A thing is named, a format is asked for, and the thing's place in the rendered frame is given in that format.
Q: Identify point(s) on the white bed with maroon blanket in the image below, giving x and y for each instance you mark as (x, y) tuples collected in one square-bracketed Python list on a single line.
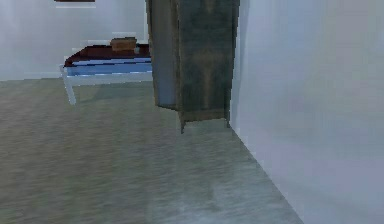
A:
[(106, 68)]

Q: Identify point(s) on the dark brown wooden wardrobe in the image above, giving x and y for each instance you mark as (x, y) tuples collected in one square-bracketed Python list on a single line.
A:
[(203, 60)]

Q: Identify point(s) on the dark framed wall picture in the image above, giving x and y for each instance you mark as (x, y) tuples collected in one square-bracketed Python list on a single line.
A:
[(74, 0)]

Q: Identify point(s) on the brown pillow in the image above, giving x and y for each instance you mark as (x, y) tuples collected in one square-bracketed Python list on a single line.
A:
[(123, 44)]

